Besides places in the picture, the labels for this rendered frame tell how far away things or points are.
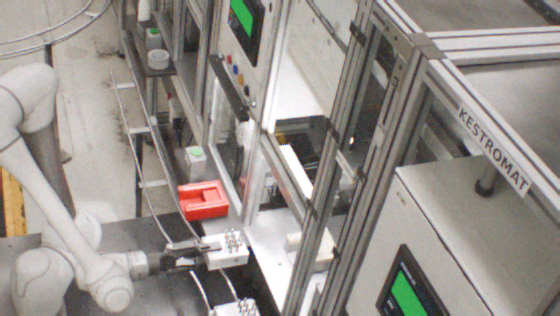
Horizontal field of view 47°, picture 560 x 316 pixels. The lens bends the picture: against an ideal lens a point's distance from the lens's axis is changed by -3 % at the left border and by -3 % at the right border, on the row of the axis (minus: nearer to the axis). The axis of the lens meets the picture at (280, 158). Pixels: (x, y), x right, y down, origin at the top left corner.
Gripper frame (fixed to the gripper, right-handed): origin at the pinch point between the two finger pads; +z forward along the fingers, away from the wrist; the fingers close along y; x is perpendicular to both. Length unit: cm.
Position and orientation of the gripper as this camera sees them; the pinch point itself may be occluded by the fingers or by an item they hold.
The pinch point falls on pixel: (210, 252)
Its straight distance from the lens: 206.1
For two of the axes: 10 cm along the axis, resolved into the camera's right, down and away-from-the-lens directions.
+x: -3.5, -6.6, 6.7
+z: 9.3, -1.4, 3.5
